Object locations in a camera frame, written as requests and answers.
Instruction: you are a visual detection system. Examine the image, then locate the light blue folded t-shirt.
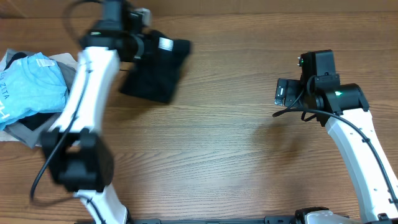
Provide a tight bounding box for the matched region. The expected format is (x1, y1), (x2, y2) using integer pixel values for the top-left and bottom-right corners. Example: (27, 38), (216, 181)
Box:
(1, 52), (68, 129)

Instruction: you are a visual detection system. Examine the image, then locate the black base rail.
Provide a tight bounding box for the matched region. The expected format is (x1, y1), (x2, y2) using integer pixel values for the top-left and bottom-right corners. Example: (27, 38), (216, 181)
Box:
(127, 216), (300, 224)

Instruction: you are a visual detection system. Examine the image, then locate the black t-shirt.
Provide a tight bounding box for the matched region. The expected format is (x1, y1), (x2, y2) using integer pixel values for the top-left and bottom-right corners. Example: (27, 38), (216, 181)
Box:
(119, 30), (192, 103)

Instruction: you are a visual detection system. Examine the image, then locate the black folded shirt in pile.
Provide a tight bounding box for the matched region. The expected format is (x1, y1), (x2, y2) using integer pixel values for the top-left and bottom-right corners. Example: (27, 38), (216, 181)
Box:
(5, 52), (55, 131)

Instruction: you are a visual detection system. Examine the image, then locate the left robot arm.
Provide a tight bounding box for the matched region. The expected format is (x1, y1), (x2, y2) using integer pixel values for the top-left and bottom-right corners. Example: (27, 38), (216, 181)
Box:
(30, 1), (152, 223)

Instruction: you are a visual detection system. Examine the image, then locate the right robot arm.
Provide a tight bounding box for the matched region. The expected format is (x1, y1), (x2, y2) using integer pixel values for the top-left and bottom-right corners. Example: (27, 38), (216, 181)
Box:
(273, 50), (397, 223)

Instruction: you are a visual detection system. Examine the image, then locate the grey folded t-shirt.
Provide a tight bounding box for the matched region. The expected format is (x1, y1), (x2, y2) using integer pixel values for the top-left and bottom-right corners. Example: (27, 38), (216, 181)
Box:
(2, 48), (78, 149)

